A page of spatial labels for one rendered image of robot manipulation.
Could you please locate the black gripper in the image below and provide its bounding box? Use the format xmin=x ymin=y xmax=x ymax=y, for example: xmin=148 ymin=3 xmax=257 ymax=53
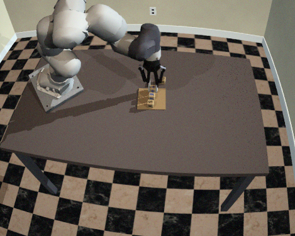
xmin=138 ymin=59 xmax=165 ymax=93

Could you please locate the tan square mat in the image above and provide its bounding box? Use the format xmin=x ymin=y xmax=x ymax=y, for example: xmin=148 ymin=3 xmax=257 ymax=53
xmin=137 ymin=88 xmax=165 ymax=110

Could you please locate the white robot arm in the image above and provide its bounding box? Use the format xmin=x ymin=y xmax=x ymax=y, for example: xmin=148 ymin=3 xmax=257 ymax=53
xmin=36 ymin=0 xmax=161 ymax=99

